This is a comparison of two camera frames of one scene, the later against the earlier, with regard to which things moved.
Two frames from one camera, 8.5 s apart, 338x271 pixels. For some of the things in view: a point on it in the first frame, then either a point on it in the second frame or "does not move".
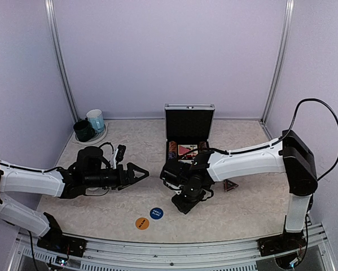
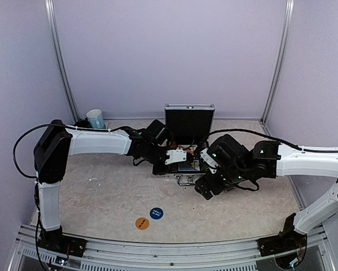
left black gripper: x=130 y=179 to x=157 y=170
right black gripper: x=184 y=206 to x=216 y=188
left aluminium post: x=51 y=15 does not move
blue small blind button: x=156 y=213 does not move
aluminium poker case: x=188 y=127 does not move
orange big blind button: x=142 y=223 does not move
